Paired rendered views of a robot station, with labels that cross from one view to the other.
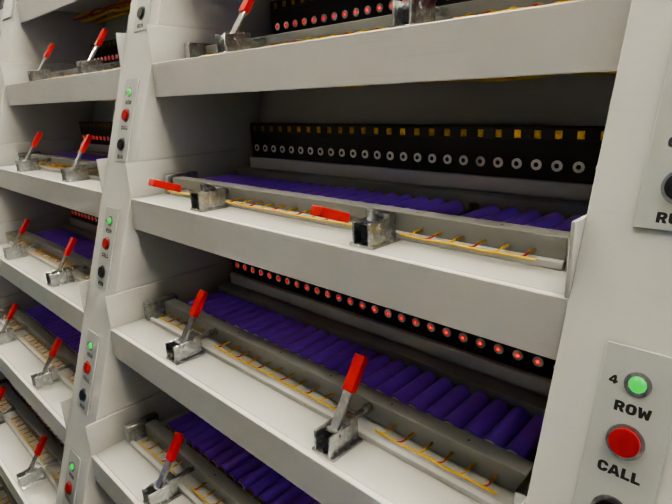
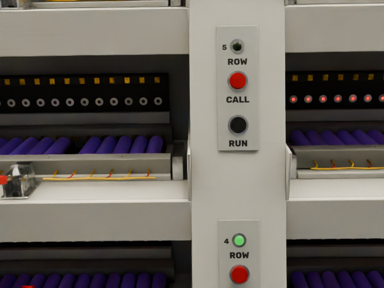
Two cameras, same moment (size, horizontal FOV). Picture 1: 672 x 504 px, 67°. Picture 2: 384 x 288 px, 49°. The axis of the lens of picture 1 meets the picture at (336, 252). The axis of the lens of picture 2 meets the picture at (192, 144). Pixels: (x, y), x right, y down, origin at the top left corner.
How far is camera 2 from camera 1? 0.13 m
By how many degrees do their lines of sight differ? 41
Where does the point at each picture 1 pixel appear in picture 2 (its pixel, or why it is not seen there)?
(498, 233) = (122, 163)
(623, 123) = (199, 89)
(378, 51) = not seen: outside the picture
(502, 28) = (104, 20)
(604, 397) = (224, 253)
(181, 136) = not seen: outside the picture
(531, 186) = (114, 117)
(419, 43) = (33, 26)
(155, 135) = not seen: outside the picture
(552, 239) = (160, 161)
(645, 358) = (239, 224)
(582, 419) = (214, 270)
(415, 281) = (76, 215)
